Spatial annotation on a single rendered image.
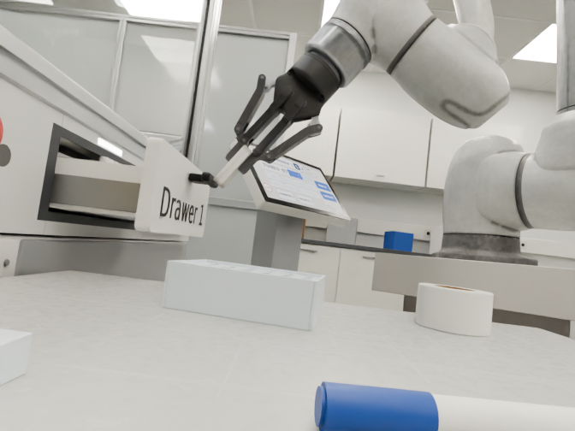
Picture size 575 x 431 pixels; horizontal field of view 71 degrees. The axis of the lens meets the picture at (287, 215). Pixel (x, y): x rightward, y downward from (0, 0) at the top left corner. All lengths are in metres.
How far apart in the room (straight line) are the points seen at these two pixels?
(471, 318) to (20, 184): 0.47
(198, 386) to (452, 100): 0.55
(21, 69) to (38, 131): 0.07
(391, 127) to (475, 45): 3.51
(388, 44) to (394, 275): 0.39
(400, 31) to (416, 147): 3.56
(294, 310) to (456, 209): 0.66
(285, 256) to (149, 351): 1.38
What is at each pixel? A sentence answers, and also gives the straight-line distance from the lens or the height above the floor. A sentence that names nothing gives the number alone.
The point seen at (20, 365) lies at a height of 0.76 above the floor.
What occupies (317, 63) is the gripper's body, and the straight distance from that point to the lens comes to 0.62.
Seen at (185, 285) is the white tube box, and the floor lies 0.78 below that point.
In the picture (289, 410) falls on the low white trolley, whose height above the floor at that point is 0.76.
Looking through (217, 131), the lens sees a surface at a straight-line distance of 2.39.
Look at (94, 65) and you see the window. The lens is 0.66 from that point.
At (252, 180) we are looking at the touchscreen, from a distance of 1.40.
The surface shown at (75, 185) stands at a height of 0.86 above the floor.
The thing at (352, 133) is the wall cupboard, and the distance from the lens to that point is 4.08.
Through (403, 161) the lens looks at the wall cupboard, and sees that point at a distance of 4.12.
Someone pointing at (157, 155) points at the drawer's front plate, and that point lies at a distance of 0.49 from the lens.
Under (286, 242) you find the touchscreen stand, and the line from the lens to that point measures 1.58.
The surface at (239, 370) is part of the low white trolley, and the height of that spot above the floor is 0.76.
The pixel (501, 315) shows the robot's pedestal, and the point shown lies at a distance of 0.85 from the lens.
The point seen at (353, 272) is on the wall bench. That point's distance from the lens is 3.58.
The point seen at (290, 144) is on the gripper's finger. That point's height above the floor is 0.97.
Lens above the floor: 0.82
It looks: 4 degrees up
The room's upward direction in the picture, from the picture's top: 7 degrees clockwise
